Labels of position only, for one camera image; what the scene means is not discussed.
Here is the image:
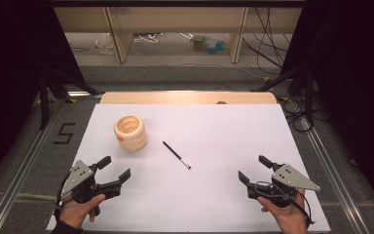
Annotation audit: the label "beige ribbed wooden cup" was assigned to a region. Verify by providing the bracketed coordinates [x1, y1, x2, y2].
[113, 114, 149, 153]

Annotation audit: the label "black tripod stand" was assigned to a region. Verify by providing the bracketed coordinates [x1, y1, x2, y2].
[38, 66, 97, 131]
[250, 65, 317, 127]

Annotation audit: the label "pale floor cord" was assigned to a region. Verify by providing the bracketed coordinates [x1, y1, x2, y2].
[181, 62, 271, 83]

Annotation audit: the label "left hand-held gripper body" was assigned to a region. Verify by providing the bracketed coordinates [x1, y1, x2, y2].
[56, 159, 123, 205]

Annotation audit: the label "clear plastic bag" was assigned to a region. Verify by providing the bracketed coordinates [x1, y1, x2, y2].
[93, 32, 116, 56]

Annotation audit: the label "metal floor rail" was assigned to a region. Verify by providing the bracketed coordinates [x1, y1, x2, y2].
[299, 117, 372, 234]
[0, 97, 68, 234]

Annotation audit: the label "light wooden shelf unit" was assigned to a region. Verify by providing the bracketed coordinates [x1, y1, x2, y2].
[54, 6, 304, 64]

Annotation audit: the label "person's left hand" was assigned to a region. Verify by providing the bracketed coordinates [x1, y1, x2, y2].
[58, 193, 107, 230]

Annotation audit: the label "left hand-held gripper cable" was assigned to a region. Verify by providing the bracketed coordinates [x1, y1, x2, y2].
[55, 171, 72, 210]

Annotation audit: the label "tangle of black floor cables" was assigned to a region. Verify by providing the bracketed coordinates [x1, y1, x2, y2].
[278, 95, 317, 134]

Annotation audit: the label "black makeup brush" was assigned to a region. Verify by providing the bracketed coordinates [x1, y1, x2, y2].
[162, 140, 193, 171]

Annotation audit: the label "white coiled cord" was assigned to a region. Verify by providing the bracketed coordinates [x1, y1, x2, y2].
[132, 31, 165, 45]

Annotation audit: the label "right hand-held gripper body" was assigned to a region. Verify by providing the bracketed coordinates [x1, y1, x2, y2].
[246, 163, 321, 209]

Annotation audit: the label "white table mat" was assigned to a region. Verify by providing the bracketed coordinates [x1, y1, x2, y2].
[46, 103, 332, 233]

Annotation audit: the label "person's right hand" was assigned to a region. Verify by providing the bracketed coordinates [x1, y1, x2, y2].
[256, 188, 310, 234]

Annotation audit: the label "hand-held gripper cable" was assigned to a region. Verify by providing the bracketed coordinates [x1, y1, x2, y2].
[55, 171, 72, 210]
[254, 180, 316, 227]

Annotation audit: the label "black curtain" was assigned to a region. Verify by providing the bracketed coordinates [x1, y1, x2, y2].
[0, 0, 88, 193]
[280, 0, 374, 214]

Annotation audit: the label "right hand-held gripper cable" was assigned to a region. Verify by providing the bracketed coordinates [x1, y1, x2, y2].
[254, 180, 316, 227]

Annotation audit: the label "colourful plastic bag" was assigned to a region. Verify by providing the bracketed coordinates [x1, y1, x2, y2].
[190, 33, 231, 56]

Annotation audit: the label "light wooden table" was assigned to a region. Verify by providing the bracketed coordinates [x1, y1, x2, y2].
[99, 91, 278, 105]

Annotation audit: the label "hanging black cables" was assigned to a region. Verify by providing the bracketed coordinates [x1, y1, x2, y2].
[241, 7, 294, 76]

